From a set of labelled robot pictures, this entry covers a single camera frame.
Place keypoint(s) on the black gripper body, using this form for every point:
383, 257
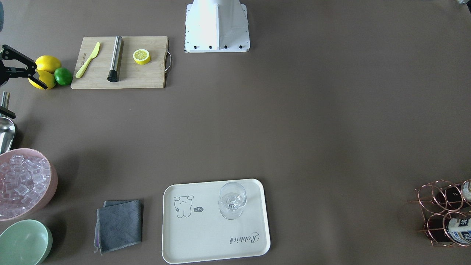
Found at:
14, 63

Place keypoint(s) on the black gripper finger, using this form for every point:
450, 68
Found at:
36, 82
4, 111

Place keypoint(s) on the copper wire bottle basket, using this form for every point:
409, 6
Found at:
423, 198

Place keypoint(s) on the steel ice scoop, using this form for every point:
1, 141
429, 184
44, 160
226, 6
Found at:
7, 127

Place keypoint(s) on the green lime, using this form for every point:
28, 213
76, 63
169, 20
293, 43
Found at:
63, 76

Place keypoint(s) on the yellow plastic knife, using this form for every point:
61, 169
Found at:
92, 56

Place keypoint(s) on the pink bowl with ice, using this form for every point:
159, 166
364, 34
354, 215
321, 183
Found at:
28, 183

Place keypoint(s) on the steel muddler black tip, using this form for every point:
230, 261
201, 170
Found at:
113, 73

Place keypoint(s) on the half lemon slice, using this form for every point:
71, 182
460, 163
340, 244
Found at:
141, 56

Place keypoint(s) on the wooden cutting board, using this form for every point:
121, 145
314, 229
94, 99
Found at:
130, 74

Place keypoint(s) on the small mint green bowl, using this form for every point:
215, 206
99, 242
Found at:
26, 242

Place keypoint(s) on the grey folded cloth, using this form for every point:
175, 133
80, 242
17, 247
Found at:
118, 225

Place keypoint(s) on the cream serving tray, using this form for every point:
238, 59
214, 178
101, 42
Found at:
194, 230

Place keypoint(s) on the clear wine glass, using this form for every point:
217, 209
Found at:
232, 200

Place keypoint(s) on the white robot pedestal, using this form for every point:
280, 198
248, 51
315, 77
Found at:
216, 26

